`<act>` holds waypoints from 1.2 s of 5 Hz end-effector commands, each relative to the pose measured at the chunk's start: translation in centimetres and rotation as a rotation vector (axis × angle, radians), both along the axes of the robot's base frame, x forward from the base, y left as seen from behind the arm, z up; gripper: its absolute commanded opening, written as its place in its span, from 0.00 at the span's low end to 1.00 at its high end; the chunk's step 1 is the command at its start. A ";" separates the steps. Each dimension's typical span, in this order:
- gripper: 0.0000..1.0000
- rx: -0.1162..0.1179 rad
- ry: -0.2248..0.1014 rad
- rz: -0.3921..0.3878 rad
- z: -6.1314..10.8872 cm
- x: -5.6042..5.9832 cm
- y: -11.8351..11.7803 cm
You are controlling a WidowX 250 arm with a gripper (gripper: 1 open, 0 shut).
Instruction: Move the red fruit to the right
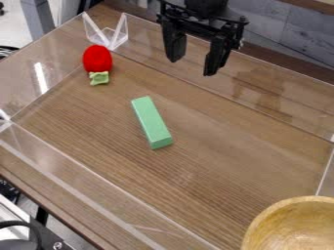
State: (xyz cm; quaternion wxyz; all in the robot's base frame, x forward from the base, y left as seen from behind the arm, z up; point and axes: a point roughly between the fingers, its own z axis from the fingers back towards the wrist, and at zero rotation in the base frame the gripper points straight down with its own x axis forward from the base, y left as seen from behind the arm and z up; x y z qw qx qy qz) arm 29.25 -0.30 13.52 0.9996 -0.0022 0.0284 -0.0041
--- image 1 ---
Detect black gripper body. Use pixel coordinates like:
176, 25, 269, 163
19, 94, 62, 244
157, 0, 250, 50

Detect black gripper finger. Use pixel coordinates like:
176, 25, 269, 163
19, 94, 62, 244
162, 20, 188, 63
204, 35, 232, 76

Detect red plush strawberry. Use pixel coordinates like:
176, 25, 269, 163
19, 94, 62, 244
83, 45, 114, 86

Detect green rectangular block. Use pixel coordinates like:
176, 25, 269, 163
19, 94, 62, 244
132, 96, 174, 149

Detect clear acrylic tray walls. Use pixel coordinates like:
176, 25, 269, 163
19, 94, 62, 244
0, 17, 334, 250

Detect wooden bowl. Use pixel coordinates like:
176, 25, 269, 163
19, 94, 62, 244
241, 196, 334, 250

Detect black equipment under table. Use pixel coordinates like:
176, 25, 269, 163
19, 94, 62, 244
0, 177, 77, 250

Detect grey post in background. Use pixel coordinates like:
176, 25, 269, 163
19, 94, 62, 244
21, 0, 55, 40

